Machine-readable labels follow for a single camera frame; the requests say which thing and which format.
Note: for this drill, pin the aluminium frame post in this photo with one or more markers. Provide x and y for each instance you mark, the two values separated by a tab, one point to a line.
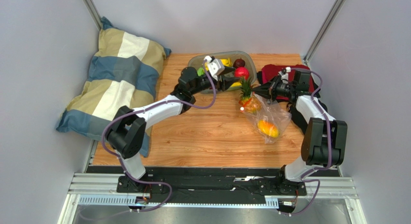
93	11
332	14

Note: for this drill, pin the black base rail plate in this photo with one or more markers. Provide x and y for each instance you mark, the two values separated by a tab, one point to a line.
206	185

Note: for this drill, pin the dark red mangosteen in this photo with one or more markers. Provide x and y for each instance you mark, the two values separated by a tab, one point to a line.
239	63

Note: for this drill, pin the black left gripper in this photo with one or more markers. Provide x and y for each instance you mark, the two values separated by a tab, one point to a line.
226	84

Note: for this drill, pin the clear zip top bag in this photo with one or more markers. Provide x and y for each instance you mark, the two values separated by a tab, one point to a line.
273	113

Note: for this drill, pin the yellow orange mango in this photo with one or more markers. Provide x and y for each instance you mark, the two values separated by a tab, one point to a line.
268	129

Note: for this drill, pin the black cloth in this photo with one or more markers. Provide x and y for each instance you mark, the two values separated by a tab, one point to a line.
298	117

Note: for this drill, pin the red folded cloth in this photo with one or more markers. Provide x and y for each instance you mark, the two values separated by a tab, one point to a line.
269	75

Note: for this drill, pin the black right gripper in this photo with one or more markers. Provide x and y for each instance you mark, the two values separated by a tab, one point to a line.
273	90

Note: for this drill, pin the striped blue beige pillow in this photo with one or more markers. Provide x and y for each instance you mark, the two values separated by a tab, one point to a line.
124	72

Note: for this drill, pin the red pomegranate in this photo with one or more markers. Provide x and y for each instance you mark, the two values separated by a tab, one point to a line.
241	72

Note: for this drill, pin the left aluminium frame post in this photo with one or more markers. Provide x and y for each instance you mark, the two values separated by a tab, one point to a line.
93	11

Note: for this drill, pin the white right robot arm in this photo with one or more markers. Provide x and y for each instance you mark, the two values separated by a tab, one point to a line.
324	140

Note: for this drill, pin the yellow banana bunch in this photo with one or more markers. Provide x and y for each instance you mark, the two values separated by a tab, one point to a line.
227	62

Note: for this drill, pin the grey transparent plastic container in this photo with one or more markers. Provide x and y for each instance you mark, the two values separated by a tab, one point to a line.
197	61

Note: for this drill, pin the single yellow banana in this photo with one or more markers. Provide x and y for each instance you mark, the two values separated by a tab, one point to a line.
236	84

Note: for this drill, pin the orange toy pineapple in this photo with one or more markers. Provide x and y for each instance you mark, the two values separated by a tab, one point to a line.
248	102

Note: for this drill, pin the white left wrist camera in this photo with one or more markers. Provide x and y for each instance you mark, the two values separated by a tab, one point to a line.
214	65

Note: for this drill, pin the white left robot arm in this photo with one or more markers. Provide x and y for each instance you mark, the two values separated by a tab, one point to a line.
126	131

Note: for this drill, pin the green cucumber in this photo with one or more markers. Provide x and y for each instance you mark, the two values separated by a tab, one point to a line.
200	71

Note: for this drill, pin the right aluminium frame post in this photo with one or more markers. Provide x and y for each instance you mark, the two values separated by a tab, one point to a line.
332	14

